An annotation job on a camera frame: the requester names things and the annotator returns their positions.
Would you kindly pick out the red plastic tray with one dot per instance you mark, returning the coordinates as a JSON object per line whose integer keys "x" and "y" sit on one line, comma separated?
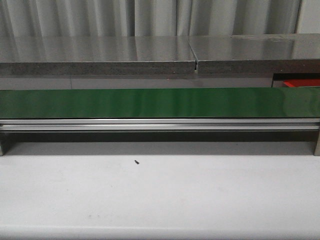
{"x": 302, "y": 83}

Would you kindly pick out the aluminium conveyor frame rail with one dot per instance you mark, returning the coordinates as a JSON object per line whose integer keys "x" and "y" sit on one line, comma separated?
{"x": 162, "y": 124}

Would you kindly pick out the grey stone countertop slab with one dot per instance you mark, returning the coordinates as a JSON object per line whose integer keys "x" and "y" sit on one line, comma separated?
{"x": 257, "y": 54}
{"x": 96, "y": 56}

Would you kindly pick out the grey pleated curtain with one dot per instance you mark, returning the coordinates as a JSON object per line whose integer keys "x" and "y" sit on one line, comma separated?
{"x": 99, "y": 18}

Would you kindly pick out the right grey stone countertop slab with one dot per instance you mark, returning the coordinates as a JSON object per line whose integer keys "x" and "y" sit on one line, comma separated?
{"x": 257, "y": 54}

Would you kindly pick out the right conveyor support leg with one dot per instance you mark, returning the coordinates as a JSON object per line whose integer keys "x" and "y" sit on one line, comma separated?
{"x": 316, "y": 148}

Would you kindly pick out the green conveyor belt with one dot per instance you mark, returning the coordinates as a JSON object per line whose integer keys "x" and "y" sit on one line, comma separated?
{"x": 243, "y": 102}

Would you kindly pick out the left grey stone countertop slab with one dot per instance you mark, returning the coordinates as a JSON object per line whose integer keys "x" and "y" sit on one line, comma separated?
{"x": 96, "y": 56}

